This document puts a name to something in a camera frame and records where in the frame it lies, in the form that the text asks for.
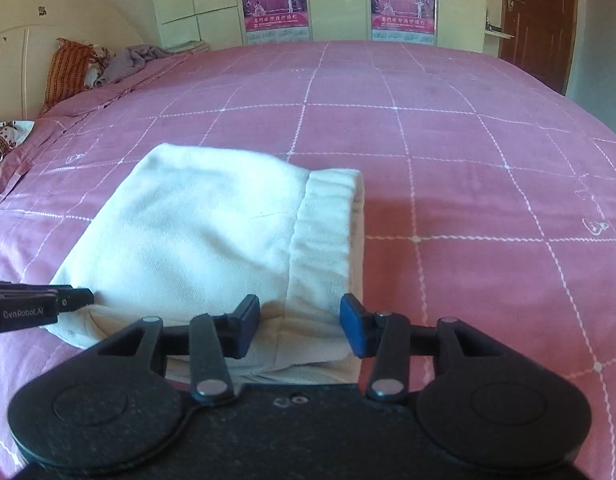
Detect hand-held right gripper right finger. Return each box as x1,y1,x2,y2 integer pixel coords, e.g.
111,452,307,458
340,293,509,404

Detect cream glossy wardrobe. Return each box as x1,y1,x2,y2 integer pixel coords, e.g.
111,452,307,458
147,0,490,54

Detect grey purple cloth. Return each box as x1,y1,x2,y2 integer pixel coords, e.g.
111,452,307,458
95,45,178,86

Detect cream corner shelf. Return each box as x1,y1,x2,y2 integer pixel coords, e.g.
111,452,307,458
482,0,517,57

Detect cream wooden headboard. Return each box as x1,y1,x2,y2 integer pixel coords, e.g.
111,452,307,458
0,0,150,122

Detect white pants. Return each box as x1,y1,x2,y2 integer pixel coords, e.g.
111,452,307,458
44,142,367,387

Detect pink checked bed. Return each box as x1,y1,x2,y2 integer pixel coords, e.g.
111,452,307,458
0,40,616,480

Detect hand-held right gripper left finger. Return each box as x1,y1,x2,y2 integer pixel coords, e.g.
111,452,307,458
95,294,262,405

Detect orange striped pillow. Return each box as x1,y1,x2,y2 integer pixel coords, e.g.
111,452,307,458
42,37,96,112

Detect purple wall calendar poster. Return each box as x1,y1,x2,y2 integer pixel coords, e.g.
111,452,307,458
368,0,437,46
237,0,310,45

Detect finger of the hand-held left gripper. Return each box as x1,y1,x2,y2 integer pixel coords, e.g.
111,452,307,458
50,284,95,314

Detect brown wooden door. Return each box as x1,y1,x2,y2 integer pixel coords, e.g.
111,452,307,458
498,0,580,95

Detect folded light clothes stack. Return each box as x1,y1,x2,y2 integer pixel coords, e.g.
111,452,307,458
167,38,212,54

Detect white floral pillow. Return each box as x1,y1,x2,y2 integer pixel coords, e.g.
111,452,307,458
84,45,115,90

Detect white brown patterned pillow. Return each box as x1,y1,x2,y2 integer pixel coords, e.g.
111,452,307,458
0,118,37,177

